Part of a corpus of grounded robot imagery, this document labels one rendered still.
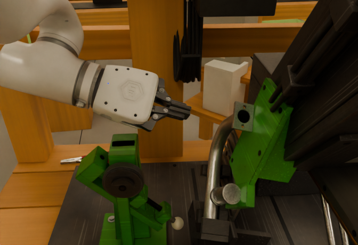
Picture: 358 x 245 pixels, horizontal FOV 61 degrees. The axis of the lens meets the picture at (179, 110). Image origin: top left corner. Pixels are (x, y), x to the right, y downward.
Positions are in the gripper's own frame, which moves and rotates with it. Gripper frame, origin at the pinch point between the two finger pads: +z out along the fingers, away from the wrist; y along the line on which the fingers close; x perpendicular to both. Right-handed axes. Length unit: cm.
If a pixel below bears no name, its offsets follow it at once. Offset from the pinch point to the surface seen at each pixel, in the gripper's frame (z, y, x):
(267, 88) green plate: 14.2, 6.4, -6.2
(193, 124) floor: 47, 79, 204
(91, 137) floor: -37, 46, 212
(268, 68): 18.9, 17.6, 3.5
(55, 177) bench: -25, -12, 46
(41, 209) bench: -24, -21, 39
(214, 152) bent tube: 12.0, -2.1, 12.5
